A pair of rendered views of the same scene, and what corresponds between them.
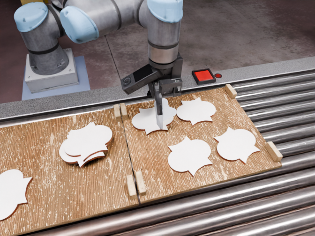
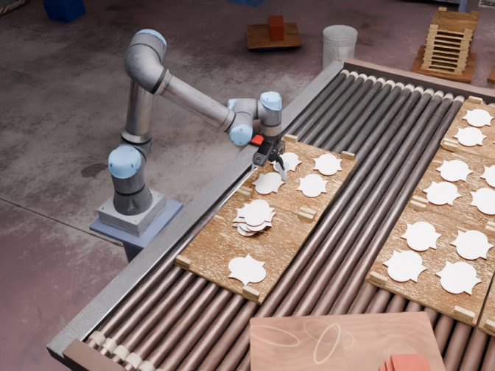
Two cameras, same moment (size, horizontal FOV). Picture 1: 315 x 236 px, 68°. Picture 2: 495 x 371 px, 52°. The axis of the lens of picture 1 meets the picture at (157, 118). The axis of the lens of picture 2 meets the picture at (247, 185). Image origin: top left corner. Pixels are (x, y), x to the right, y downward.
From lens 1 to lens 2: 148 cm
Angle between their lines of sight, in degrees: 31
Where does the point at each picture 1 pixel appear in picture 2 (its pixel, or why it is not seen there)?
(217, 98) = (287, 148)
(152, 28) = (271, 116)
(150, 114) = (263, 181)
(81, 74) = not seen: hidden behind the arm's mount
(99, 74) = (32, 239)
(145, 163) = (295, 205)
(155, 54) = (274, 130)
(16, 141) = (203, 252)
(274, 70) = (295, 109)
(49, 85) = (150, 219)
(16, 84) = not seen: outside the picture
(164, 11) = (278, 105)
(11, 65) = not seen: outside the picture
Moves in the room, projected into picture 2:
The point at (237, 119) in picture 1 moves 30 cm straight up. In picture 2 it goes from (312, 152) to (315, 90)
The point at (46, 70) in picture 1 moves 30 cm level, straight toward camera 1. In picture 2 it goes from (146, 205) to (221, 217)
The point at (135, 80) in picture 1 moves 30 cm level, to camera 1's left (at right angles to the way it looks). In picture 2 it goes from (264, 154) to (203, 194)
